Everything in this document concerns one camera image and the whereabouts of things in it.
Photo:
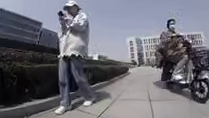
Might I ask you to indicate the person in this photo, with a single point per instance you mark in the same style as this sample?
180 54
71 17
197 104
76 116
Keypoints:
74 46
174 49

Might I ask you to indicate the white multi-storey building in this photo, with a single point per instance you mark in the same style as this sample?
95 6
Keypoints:
148 48

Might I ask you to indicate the grey paved slab path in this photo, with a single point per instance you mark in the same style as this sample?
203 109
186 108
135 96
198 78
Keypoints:
134 100

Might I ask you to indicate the dark trimmed hedge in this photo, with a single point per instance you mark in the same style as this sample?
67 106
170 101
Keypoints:
29 74

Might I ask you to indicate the grey stone kerb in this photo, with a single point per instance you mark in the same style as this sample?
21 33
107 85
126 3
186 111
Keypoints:
30 106

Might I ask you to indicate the dark slatted building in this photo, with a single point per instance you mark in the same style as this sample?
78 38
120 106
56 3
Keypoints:
19 28

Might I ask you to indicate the dark electric scooter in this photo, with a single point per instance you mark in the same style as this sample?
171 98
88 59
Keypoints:
196 81

